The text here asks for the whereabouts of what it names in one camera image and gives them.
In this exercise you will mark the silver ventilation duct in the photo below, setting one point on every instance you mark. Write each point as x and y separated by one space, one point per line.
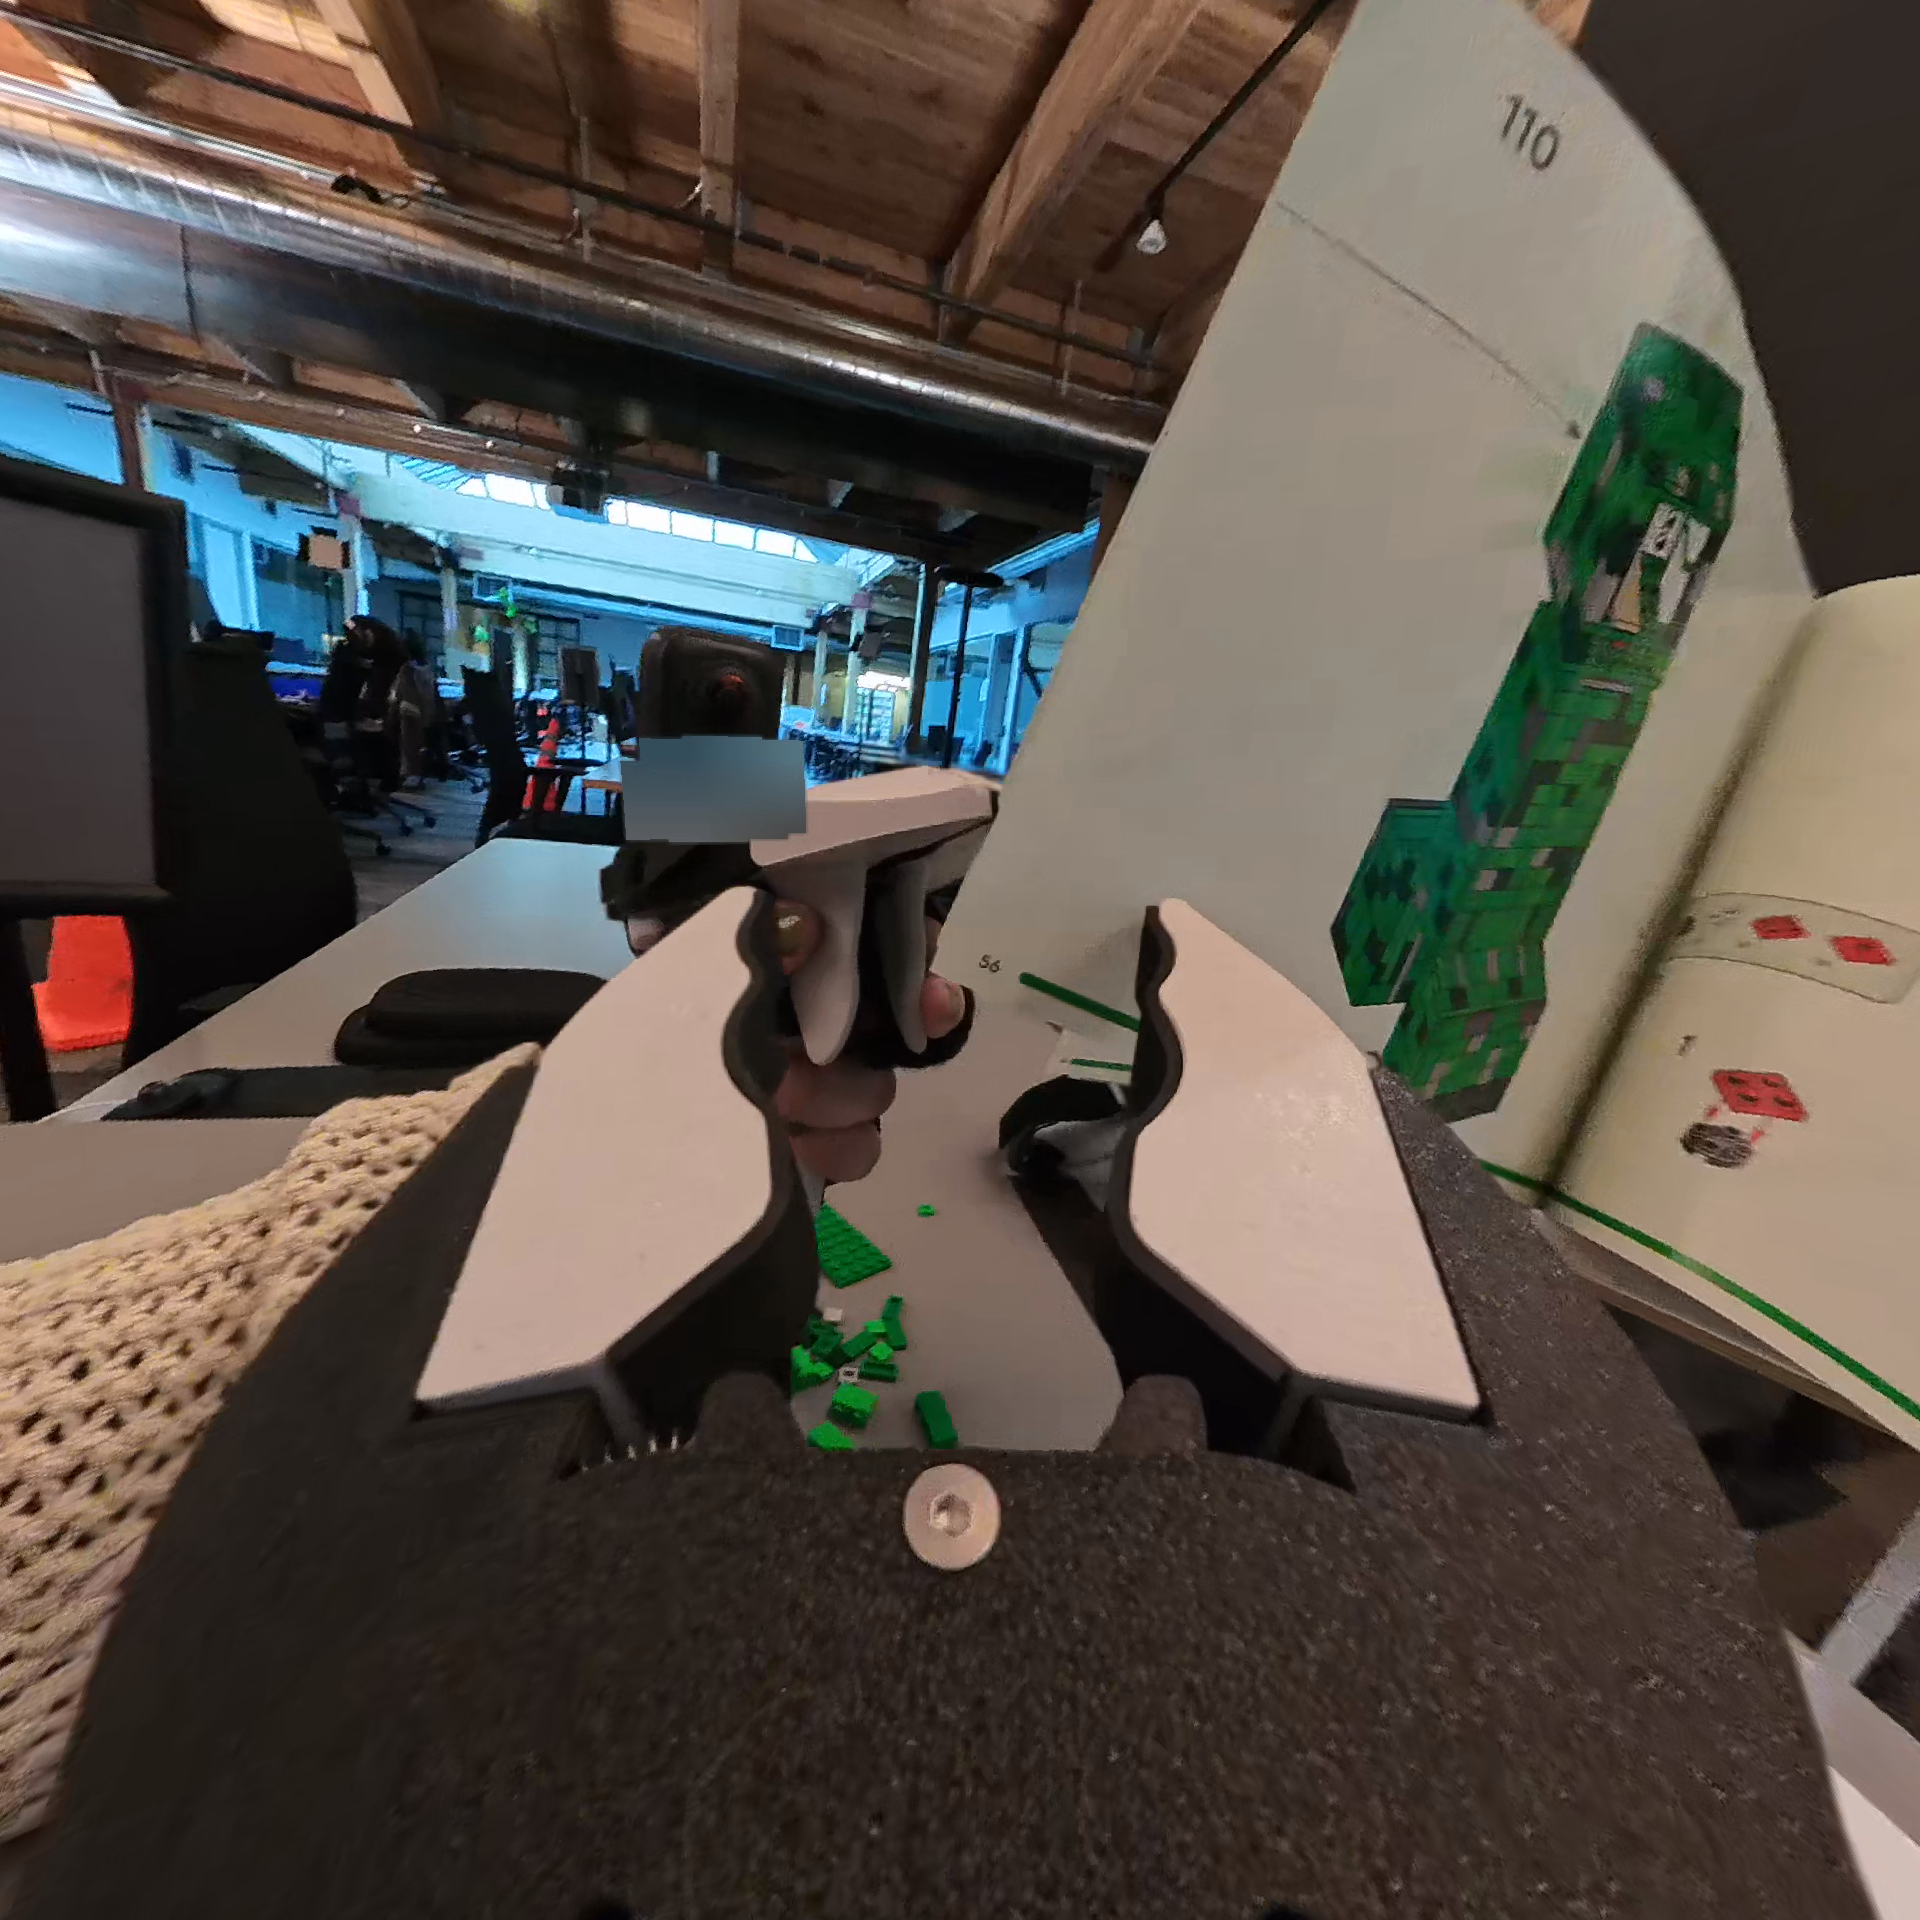
450 270

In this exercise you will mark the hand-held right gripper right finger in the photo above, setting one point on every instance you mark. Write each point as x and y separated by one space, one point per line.
1290 1201

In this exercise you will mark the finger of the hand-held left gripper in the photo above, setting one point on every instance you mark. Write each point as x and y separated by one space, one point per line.
901 819

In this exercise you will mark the black wrist rest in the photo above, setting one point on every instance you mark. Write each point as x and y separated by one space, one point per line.
450 1013

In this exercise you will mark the person's left forearm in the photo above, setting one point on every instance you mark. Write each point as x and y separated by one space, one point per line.
151 1350

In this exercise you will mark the person's left hand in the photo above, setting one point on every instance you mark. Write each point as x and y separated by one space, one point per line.
832 1119

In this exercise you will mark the pile of green lego bricks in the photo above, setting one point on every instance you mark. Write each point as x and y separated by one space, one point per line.
853 1402

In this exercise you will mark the track spotlight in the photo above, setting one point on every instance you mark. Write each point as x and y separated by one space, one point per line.
1152 233

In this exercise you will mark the computer monitor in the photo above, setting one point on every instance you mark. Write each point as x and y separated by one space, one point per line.
75 675

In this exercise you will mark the small orange traffic cone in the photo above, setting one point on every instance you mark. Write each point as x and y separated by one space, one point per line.
549 743

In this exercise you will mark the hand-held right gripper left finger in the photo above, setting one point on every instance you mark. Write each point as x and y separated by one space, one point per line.
631 1184

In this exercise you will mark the lego instruction booklet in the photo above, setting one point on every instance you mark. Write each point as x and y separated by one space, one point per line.
1351 524

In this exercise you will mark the black and white object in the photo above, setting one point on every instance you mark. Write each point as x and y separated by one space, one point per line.
1050 1119

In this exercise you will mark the large green lego plate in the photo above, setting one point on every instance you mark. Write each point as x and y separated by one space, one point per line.
851 1248

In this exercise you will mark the black keyboard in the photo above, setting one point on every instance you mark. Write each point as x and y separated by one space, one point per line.
300 1089

